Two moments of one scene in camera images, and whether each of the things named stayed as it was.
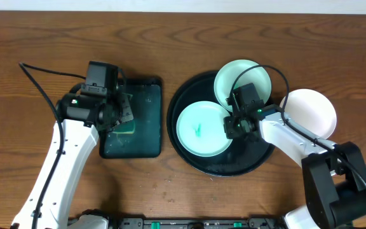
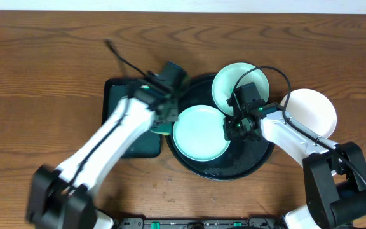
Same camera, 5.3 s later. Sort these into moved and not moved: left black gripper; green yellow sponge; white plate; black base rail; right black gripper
Moved: green yellow sponge; left black gripper
Not moved: black base rail; white plate; right black gripper
